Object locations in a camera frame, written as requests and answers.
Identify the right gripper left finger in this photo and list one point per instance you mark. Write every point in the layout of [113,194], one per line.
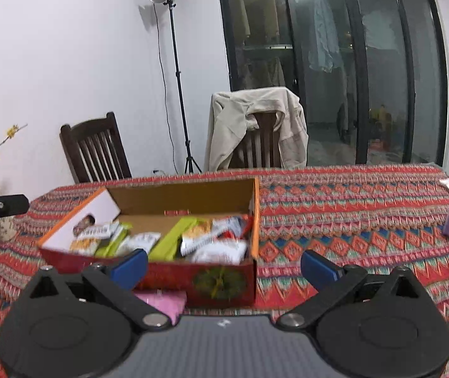
[78,325]

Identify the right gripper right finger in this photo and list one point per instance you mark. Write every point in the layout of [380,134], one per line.
[366,325]

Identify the pink snack packet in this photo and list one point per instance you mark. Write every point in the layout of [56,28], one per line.
[171,303]

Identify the green snack bar packet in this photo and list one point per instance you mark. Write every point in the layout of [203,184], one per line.
[166,248]

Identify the colourful sausage snack bag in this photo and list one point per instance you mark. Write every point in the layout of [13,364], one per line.
[233,227]

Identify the red patterned tablecloth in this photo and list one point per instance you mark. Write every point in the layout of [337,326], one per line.
[378,217]

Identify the dark wooden chair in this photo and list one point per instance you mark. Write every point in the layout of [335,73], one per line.
[94,150]

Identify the orange cardboard box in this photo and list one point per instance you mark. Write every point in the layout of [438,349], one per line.
[155,204]

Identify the chair with beige jacket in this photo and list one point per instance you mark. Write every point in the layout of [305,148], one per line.
[260,147]

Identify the beige jacket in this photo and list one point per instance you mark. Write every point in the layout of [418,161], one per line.
[232,115]

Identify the black framed glass door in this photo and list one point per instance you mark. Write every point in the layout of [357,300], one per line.
[371,75]

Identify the studio light stand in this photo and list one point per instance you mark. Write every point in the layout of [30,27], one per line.
[191,166]

